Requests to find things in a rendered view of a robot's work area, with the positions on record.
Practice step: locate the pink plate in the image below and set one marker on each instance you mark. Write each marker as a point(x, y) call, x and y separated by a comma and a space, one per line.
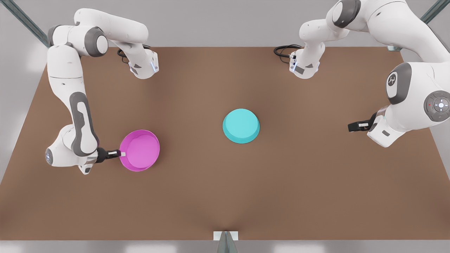
point(140, 150)

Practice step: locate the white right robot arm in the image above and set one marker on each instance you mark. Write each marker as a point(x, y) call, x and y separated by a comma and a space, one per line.
point(65, 70)

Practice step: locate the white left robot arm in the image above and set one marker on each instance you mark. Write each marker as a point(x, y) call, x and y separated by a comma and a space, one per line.
point(415, 38)

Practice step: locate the blue plate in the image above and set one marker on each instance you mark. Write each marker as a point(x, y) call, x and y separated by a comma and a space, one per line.
point(241, 125)

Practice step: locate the silver frame post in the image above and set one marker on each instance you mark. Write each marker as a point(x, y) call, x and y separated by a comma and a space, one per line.
point(225, 242)
point(26, 21)
point(427, 17)

